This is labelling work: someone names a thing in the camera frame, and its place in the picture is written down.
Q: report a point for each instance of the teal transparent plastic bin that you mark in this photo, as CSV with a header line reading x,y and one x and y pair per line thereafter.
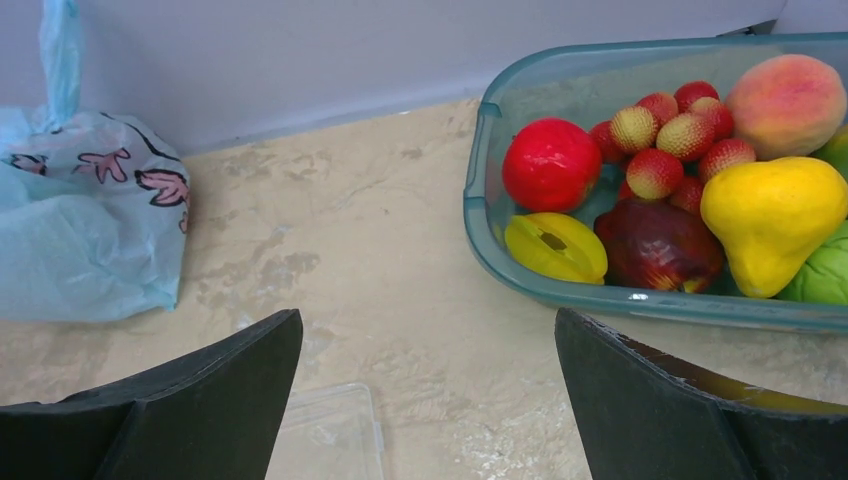
x,y
586,85

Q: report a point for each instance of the fake lychee bunch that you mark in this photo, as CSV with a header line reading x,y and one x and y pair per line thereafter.
x,y
669,145

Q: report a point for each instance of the light blue printed plastic bag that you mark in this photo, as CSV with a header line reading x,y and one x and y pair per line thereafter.
x,y
94,206

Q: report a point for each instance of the green fake lumpy fruit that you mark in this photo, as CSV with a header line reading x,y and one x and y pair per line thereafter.
x,y
822,279

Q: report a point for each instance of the fake peach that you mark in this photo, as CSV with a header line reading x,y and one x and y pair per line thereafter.
x,y
789,105

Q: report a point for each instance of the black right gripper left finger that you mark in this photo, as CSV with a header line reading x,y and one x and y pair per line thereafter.
x,y
213,413

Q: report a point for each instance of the dark red fake apple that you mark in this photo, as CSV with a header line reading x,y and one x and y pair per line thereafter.
x,y
658,246

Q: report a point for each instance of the yellow fake pear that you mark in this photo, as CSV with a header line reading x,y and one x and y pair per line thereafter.
x,y
770,216

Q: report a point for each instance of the fake mango green red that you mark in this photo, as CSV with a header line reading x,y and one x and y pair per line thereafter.
x,y
835,151

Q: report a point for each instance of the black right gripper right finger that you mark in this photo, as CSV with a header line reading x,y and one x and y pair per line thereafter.
x,y
644,414

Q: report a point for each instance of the yellow fake starfruit slice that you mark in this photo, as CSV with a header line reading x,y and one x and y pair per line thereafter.
x,y
557,246

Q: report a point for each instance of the clear plastic screw organizer box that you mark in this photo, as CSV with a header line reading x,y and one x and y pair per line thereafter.
x,y
329,433

